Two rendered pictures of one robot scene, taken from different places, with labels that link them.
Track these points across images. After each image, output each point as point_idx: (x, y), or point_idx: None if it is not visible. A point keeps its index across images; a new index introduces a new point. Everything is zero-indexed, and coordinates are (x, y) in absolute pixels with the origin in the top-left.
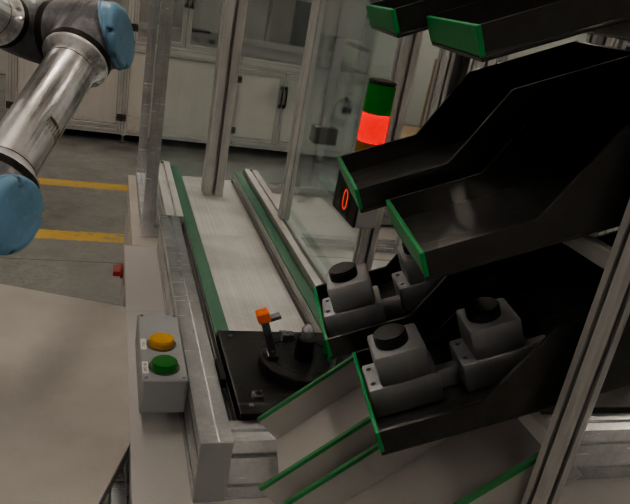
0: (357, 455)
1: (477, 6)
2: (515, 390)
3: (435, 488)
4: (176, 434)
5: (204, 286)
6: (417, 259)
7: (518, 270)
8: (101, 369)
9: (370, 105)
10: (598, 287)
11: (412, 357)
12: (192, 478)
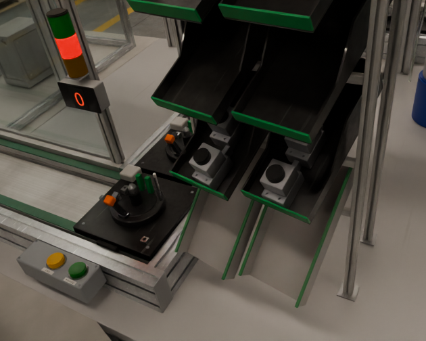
0: (256, 228)
1: None
2: (340, 155)
3: None
4: (109, 293)
5: (18, 208)
6: (299, 137)
7: None
8: (21, 304)
9: (61, 33)
10: (362, 94)
11: (292, 175)
12: (151, 304)
